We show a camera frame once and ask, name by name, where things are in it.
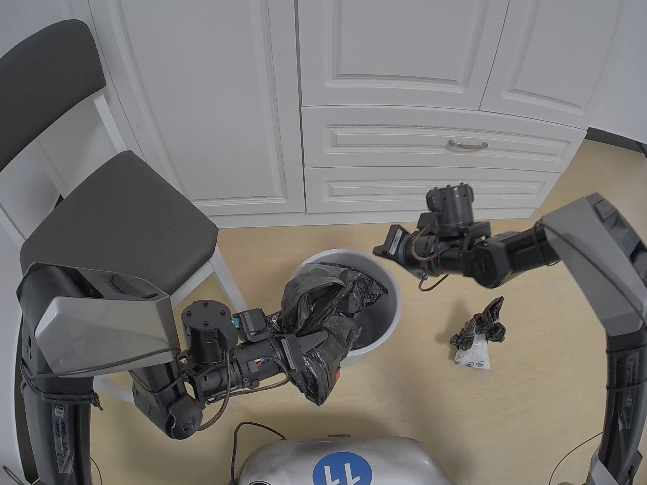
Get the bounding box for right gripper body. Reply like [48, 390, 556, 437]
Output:
[372, 223, 444, 278]

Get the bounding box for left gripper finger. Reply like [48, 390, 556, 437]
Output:
[295, 331, 328, 356]

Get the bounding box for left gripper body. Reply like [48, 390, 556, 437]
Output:
[230, 333, 307, 389]

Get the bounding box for black plastic bag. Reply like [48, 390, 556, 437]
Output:
[267, 263, 389, 407]

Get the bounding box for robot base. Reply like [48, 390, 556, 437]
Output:
[238, 435, 451, 485]

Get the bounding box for pale grey trash bin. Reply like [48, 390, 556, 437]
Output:
[290, 249, 403, 367]

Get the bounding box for crumpled black plastic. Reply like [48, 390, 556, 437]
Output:
[449, 295, 507, 350]

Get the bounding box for white printed wrapper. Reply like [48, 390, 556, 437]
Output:
[453, 334, 491, 370]

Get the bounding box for white chair dark grey seat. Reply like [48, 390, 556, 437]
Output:
[0, 20, 258, 403]

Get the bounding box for white wardrobe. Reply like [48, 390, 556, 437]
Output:
[63, 0, 630, 230]

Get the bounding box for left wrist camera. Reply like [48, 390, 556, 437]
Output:
[233, 309, 268, 343]

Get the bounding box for black cable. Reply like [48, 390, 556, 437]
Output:
[230, 421, 290, 485]

